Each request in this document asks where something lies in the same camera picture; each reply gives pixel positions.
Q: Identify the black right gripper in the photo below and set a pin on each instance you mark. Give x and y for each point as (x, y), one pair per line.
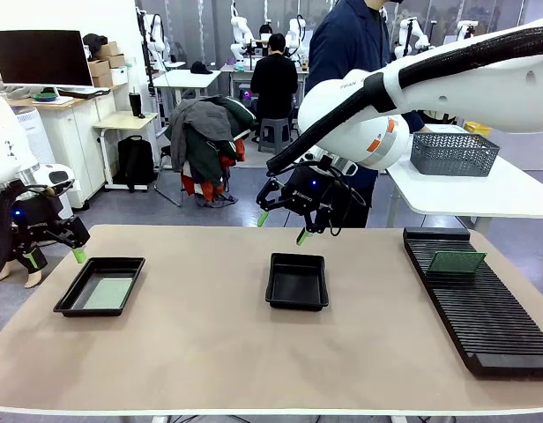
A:
(304, 196)

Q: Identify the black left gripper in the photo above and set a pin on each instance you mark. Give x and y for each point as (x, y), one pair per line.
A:
(33, 216)

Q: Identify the black ESD tray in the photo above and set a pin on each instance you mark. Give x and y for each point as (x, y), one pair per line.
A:
(77, 288)
(295, 286)

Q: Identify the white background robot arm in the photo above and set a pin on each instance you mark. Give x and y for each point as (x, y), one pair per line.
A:
(465, 27)
(157, 39)
(419, 42)
(240, 31)
(295, 33)

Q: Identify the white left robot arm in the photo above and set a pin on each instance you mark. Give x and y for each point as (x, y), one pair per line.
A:
(7, 145)

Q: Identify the navy sleeved right forearm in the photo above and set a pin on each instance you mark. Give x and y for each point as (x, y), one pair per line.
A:
(413, 121)

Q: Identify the grey plastic stool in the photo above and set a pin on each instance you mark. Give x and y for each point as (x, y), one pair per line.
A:
(275, 132)

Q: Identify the white cabinet wooden top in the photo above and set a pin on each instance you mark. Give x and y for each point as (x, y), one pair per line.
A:
(77, 145)

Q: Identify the white cylindrical air purifier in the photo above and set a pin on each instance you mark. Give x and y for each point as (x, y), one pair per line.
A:
(35, 132)

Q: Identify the black backpack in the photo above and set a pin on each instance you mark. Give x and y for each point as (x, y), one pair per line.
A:
(135, 161)

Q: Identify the chair draped with clothes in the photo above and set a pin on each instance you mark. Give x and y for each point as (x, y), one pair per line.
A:
(201, 132)

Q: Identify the seated person in black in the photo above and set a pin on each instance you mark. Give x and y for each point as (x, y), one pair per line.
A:
(273, 83)

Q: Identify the small white wheeled desk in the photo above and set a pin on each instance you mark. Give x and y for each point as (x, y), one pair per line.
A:
(121, 121)

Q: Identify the green plate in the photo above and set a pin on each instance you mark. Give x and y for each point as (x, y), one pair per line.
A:
(44, 97)

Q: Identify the black flat keyboard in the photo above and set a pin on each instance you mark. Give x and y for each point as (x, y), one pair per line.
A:
(84, 92)

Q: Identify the white side table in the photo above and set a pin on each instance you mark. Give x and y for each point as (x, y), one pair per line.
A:
(452, 194)

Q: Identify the black tumbler cup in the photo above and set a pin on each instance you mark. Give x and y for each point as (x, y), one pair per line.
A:
(136, 106)

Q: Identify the white background table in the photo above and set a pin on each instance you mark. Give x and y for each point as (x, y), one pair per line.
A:
(188, 80)

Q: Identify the grey plastic mesh basket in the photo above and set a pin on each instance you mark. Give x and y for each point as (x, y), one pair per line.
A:
(452, 154)

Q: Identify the black baseball cap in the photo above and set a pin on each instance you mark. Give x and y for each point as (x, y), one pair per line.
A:
(201, 68)

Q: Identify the person in navy coat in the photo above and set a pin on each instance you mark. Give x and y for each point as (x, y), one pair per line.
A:
(342, 44)

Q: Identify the cardboard box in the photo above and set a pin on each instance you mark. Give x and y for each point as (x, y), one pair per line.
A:
(116, 61)
(108, 49)
(98, 68)
(102, 81)

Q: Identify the white carton box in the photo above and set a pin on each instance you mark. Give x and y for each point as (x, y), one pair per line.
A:
(119, 76)

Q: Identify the black screen white monitor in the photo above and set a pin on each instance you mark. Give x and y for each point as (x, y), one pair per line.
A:
(42, 57)

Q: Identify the yellow plastic bin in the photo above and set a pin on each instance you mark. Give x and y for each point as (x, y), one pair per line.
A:
(478, 128)

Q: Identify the black slotted board rack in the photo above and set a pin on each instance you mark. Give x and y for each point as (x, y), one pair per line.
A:
(496, 317)

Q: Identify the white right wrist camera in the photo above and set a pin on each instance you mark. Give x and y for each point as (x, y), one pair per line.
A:
(344, 167)

